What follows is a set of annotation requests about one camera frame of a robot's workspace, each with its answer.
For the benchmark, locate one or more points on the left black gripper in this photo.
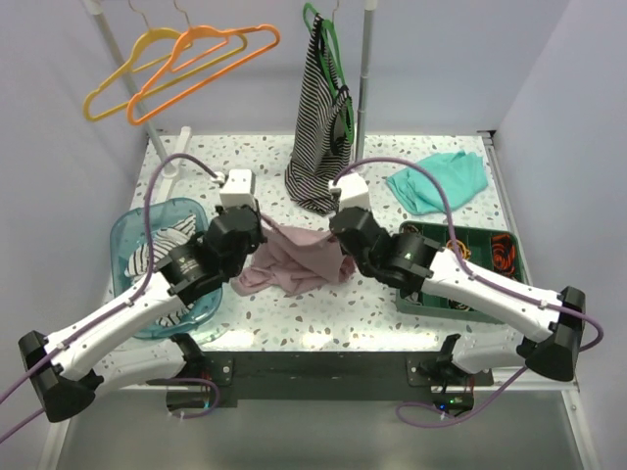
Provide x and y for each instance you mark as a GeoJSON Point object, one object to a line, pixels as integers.
{"type": "Point", "coordinates": [259, 236]}

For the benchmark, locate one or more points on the pink tank top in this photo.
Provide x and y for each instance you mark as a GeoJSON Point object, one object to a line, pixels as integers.
{"type": "Point", "coordinates": [296, 260]}

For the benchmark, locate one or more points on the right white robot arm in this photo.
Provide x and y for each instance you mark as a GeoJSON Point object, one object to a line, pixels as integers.
{"type": "Point", "coordinates": [544, 328]}

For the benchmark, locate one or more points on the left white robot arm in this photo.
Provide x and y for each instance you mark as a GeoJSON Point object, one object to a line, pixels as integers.
{"type": "Point", "coordinates": [68, 369]}

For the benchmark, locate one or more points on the black white striped top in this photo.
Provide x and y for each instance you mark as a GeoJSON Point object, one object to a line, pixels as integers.
{"type": "Point", "coordinates": [320, 149]}

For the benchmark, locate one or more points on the green hanger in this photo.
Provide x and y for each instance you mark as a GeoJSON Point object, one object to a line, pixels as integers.
{"type": "Point", "coordinates": [333, 70]}

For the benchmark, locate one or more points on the orange hanger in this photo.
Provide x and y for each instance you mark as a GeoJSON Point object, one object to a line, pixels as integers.
{"type": "Point", "coordinates": [204, 50]}

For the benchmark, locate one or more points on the yellow hanger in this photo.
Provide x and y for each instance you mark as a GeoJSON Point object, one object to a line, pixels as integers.
{"type": "Point", "coordinates": [129, 67]}

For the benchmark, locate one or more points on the teal plastic basin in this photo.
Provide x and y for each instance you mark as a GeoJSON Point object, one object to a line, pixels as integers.
{"type": "Point", "coordinates": [172, 224]}

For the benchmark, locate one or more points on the yellow rolled band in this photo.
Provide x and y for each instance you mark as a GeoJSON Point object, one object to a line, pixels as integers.
{"type": "Point", "coordinates": [458, 246]}

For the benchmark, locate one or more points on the teal cloth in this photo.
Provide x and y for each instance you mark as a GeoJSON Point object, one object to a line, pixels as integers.
{"type": "Point", "coordinates": [461, 175]}

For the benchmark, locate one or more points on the black white patterned roll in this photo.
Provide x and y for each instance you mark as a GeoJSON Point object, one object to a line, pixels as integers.
{"type": "Point", "coordinates": [420, 299]}

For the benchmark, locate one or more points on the white clothes rack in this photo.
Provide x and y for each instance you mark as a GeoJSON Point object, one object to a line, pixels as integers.
{"type": "Point", "coordinates": [359, 107]}

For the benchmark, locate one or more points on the green compartment tray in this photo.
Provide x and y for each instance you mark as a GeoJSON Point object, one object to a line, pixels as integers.
{"type": "Point", "coordinates": [478, 240]}

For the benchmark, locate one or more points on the orange black rolled belt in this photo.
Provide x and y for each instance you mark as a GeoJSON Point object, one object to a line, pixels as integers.
{"type": "Point", "coordinates": [503, 254]}

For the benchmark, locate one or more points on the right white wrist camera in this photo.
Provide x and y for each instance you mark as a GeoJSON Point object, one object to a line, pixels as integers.
{"type": "Point", "coordinates": [350, 191]}

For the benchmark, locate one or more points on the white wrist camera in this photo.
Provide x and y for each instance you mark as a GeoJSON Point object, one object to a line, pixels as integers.
{"type": "Point", "coordinates": [350, 191]}
{"type": "Point", "coordinates": [236, 188]}

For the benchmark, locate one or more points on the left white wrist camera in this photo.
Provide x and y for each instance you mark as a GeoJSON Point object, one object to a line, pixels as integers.
{"type": "Point", "coordinates": [236, 188]}

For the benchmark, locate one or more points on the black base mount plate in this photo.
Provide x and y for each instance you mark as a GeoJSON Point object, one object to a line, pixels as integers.
{"type": "Point", "coordinates": [391, 376]}

